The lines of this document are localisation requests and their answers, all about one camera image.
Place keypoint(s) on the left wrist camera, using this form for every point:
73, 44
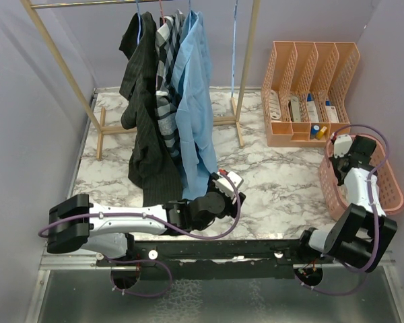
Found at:
228, 183

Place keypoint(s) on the black pinstripe shirt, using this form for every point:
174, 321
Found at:
150, 166

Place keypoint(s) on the grey plaid shirt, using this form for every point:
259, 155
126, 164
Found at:
167, 48

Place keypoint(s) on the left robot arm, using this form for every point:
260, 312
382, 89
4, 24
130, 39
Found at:
79, 224

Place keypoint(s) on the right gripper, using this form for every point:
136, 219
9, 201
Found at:
334, 161

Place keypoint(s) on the light blue shirt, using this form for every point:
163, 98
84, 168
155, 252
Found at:
194, 116

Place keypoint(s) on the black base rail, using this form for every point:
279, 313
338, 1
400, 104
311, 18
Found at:
218, 259

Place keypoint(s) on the blue wire hanger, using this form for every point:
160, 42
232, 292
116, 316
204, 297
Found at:
233, 67

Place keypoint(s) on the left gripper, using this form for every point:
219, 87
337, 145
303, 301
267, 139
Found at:
231, 209

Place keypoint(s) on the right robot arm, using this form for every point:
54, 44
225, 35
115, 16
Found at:
363, 232

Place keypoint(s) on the blue stamp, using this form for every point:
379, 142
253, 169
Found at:
314, 130

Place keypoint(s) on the pink laundry basket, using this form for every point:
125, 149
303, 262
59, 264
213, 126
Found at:
384, 184

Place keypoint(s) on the yellow stamp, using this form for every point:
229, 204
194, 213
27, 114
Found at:
321, 133

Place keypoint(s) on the orange file organizer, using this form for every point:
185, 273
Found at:
305, 84

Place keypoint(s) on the wooden clothes rack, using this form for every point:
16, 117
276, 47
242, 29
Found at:
99, 123

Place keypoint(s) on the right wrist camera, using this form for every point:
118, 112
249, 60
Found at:
341, 145

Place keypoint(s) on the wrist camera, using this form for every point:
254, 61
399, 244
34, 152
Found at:
228, 183
341, 145

